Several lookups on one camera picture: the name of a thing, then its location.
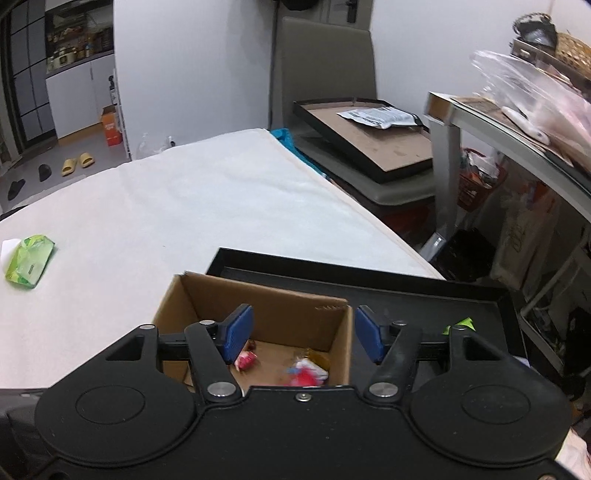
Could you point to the green wet wipes pack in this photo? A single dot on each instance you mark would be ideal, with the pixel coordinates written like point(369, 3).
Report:
point(23, 261)

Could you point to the red blue crab figurine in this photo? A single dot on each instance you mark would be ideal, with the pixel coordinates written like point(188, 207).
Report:
point(305, 373)

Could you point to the silver foil packet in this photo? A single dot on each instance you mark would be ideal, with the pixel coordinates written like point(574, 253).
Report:
point(382, 118)

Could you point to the grey chair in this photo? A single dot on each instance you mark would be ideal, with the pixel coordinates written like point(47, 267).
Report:
point(319, 61)

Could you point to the wicker basket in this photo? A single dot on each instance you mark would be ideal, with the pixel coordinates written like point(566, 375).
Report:
point(574, 52)

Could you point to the red plastic basket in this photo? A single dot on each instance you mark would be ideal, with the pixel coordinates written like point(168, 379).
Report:
point(480, 175)

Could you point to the clear plastic bag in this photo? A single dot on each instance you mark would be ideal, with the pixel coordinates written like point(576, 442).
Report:
point(551, 109)

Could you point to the brown cardboard box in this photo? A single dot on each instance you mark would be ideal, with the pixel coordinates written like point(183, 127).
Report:
point(285, 324)

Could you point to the black shallow tray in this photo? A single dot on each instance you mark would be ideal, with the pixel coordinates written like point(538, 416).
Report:
point(429, 303)

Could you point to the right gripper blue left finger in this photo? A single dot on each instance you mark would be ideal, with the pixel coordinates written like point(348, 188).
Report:
point(234, 331)

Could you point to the black picture frame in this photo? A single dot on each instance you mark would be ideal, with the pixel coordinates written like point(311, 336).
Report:
point(382, 155)

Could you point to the orange carton box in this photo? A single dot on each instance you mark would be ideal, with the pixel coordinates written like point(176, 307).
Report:
point(111, 130)

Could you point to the yellow slipper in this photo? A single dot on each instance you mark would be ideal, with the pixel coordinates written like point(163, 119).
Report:
point(86, 160)
point(68, 167)

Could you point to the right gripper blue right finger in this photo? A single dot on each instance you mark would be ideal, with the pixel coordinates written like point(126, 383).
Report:
point(376, 339)

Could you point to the pink doll figurine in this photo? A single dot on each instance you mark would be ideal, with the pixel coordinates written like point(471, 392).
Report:
point(247, 358)

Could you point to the grey curved desk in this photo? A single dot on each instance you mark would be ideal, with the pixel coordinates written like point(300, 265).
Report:
point(448, 118)

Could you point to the green toy house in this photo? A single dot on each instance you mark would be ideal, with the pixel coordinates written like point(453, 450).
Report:
point(465, 323)

